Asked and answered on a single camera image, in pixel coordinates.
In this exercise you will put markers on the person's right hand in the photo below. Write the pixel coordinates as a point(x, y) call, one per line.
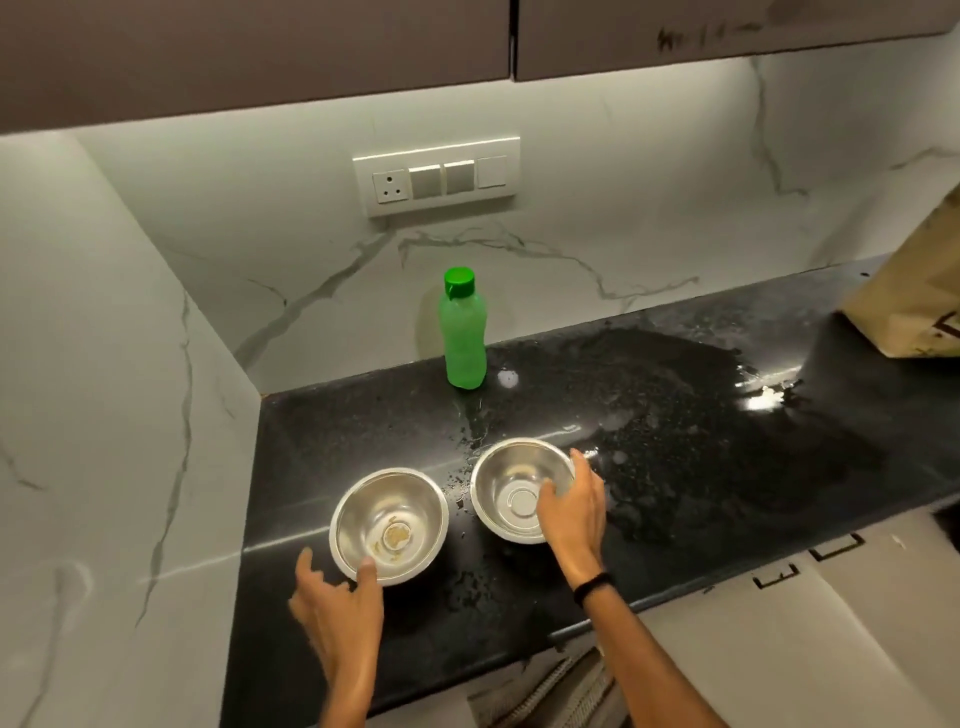
point(574, 517)

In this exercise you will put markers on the person's left hand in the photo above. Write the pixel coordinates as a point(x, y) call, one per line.
point(337, 622)

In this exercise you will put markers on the round steel bowl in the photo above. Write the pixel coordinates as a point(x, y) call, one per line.
point(502, 487)
point(360, 517)

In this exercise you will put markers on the green plastic water bottle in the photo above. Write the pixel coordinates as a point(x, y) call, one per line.
point(463, 345)

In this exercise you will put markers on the brown cabinet door with sheet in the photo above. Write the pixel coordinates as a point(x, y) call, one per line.
point(600, 37)

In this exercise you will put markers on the person's right forearm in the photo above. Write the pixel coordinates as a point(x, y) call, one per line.
point(645, 667)

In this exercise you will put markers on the black wristband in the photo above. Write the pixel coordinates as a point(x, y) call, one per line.
point(594, 589)

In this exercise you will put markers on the striped grey cloth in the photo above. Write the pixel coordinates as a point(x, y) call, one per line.
point(540, 690)

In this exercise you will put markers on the white base cabinet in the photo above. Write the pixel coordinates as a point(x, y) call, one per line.
point(825, 660)

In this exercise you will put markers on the brown paper bag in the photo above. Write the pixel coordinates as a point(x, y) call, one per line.
point(915, 300)

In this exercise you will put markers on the brown cabinet door with label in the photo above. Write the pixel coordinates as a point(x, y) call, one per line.
point(225, 52)

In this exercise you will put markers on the white wall switch panel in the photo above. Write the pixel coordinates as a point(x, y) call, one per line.
point(435, 199)

